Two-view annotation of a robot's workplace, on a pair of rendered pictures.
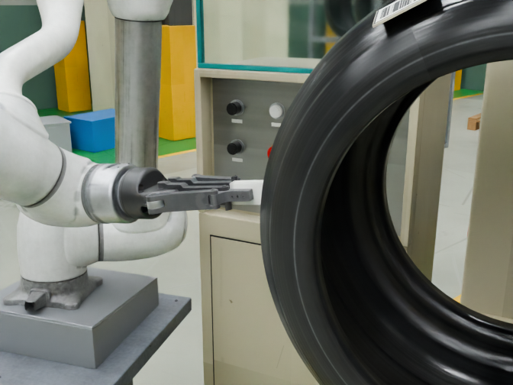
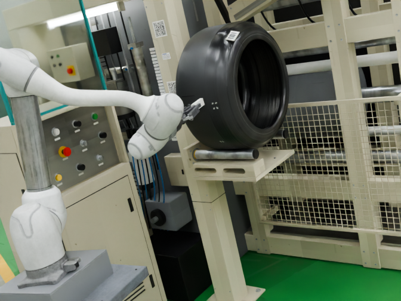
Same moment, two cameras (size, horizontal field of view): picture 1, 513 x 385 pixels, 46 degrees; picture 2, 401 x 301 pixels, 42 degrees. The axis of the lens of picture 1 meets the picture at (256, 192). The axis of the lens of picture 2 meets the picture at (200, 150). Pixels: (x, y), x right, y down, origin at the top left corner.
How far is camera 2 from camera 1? 2.11 m
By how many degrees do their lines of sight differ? 72
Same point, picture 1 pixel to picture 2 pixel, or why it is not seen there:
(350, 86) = (233, 55)
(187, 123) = not seen: outside the picture
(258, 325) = (92, 246)
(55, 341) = (94, 274)
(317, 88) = (225, 58)
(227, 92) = not seen: hidden behind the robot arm
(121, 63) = (34, 119)
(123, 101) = (39, 141)
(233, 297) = (76, 240)
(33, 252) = (54, 241)
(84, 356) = (107, 270)
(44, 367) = (100, 289)
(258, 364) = not seen: hidden behind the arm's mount
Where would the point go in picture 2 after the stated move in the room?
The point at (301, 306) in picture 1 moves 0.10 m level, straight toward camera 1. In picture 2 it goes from (240, 114) to (264, 110)
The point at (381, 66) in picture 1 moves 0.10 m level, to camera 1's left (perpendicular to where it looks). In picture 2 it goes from (236, 49) to (233, 51)
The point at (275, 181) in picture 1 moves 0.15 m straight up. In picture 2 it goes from (225, 85) to (218, 49)
